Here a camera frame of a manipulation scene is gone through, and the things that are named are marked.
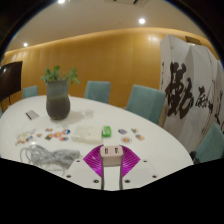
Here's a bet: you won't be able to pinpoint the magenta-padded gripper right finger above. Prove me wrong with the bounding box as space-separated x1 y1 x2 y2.
118 145 160 191

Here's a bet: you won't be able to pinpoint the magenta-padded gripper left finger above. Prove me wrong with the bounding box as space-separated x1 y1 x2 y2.
63 145 105 191

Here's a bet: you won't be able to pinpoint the small white charger block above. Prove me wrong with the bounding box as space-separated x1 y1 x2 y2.
99 145 125 168

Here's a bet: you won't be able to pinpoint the small green item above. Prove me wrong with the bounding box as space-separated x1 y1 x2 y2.
101 125 112 138

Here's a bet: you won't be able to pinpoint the black bag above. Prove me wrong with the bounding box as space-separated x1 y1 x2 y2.
189 150 201 165

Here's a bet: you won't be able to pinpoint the grey ribbed pot with plant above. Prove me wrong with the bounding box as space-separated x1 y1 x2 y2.
41 64 81 121

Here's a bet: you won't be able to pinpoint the group of teal chairs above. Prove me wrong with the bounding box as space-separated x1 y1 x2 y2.
0 80 224 165

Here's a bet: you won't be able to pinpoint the colourful sticker sheet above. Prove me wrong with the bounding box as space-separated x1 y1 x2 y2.
14 129 37 147

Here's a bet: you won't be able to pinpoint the small grey card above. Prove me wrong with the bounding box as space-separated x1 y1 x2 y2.
25 109 41 121

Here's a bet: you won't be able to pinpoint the white calligraphy folding screen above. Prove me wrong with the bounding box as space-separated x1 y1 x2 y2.
159 34 224 154

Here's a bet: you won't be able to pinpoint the recessed ceiling lights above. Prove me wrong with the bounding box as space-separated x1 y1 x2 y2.
22 0 147 48

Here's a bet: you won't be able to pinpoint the grey coiled power cable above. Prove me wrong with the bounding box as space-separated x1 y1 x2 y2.
19 143 83 176

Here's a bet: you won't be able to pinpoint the dark wall screen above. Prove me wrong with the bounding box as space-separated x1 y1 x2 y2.
0 60 24 103

